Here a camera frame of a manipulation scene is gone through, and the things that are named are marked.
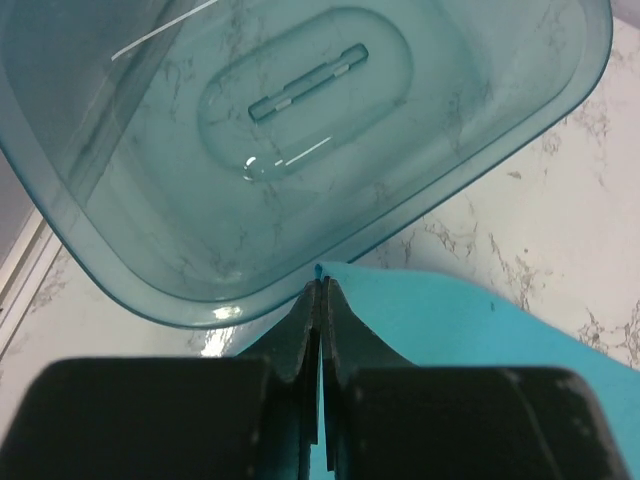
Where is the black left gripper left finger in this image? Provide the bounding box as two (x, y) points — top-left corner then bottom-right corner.
(1, 281), (320, 479)

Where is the teal transparent plastic bin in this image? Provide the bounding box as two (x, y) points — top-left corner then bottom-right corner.
(1, 1), (613, 328)

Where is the teal t shirt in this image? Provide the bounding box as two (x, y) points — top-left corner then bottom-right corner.
(235, 264), (639, 479)

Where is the aluminium frame rail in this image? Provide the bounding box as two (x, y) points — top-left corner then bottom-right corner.
(1, 209), (61, 355)

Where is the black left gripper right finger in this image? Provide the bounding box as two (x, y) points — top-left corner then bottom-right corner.
(322, 276), (630, 479)

